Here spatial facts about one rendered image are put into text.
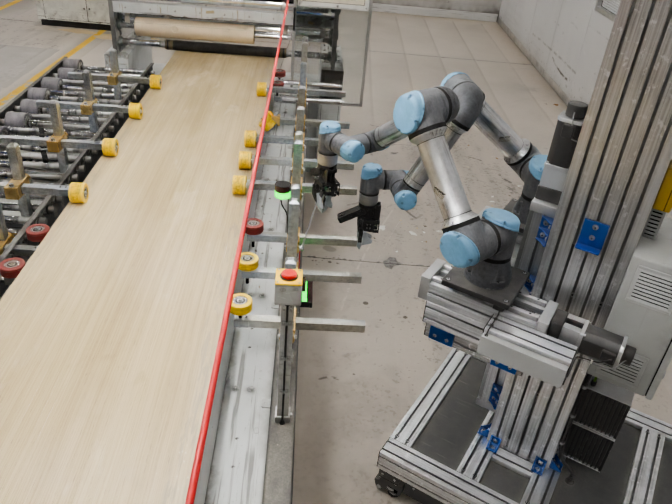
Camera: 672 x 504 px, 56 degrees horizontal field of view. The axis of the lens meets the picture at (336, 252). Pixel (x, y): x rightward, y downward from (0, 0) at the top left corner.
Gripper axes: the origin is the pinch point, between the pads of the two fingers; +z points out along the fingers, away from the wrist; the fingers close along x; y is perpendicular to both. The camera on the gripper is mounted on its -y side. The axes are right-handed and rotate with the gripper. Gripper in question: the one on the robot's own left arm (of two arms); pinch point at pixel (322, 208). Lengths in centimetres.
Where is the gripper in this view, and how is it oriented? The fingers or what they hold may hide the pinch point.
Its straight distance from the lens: 243.2
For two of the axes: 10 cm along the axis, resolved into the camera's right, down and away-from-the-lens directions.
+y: 3.6, 5.2, -7.7
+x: 9.3, -1.4, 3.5
